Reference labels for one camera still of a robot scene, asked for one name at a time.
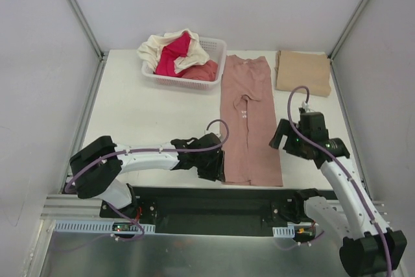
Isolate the pink printed t-shirt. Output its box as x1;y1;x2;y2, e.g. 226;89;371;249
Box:
220;55;283;187

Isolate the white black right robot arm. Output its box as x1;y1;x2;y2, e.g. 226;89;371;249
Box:
270;113;407;276

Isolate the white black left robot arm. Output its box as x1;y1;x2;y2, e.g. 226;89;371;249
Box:
69;133;224;218

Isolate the folded beige t-shirt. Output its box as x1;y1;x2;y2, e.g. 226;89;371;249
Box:
276;50;331;97

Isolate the salmon red shirt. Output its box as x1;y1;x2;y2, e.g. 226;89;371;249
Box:
181;60;218;82

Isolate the white perforated plastic basket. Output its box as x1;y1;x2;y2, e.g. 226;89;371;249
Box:
141;37;227;91

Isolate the magenta shirt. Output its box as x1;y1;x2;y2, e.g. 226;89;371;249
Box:
155;32;191;77

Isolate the cream white shirt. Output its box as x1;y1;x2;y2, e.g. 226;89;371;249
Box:
137;29;210;77

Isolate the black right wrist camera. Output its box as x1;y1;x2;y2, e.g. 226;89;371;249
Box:
297;101;350;158

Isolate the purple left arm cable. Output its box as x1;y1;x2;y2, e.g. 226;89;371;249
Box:
63;119;231;252

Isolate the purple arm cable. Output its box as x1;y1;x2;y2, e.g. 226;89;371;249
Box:
63;119;231;252
274;85;395;271

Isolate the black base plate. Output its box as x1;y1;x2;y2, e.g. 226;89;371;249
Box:
97;186;328;235

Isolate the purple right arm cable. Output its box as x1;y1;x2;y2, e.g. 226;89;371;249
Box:
274;85;395;271

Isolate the right white cable duct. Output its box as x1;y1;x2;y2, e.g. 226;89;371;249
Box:
272;226;295;239

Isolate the white cable duct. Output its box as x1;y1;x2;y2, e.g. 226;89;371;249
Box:
54;220;156;235
272;226;295;239

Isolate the right aluminium frame post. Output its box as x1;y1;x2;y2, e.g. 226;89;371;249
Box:
329;0;370;61

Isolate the aluminium frame post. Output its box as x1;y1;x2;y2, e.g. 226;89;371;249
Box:
329;0;370;61
67;0;108;60

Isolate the aluminium front rail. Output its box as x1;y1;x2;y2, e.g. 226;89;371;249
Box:
40;194;101;221

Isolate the left white cable duct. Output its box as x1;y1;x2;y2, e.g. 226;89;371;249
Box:
54;220;156;235

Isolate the left aluminium frame post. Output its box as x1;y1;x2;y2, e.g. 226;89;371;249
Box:
67;0;108;60

